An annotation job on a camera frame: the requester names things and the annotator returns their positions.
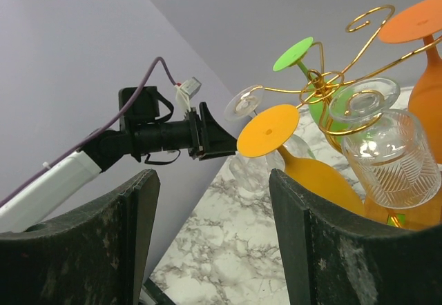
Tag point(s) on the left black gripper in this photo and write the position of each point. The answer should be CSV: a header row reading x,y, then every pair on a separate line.
x,y
209,140

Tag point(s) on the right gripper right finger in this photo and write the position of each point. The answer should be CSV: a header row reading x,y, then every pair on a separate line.
x,y
333,256

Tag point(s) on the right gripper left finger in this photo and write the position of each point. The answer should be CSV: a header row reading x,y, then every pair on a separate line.
x,y
93,254

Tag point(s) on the clear wine glass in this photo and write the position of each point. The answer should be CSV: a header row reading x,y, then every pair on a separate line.
x,y
246,170

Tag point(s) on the yellow plastic wine glass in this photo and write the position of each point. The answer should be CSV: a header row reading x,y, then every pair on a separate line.
x,y
293,160

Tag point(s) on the green plastic wine glass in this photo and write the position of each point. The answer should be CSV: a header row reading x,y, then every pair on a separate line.
x,y
321,86

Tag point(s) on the clear glass tumbler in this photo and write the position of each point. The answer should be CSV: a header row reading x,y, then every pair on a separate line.
x,y
387,148

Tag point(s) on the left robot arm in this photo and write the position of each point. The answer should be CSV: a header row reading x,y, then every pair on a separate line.
x,y
145,127

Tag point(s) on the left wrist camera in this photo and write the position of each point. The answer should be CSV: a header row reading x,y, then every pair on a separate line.
x,y
185,91

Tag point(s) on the gold wire wine glass rack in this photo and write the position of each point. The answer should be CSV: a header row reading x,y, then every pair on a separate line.
x,y
419,21

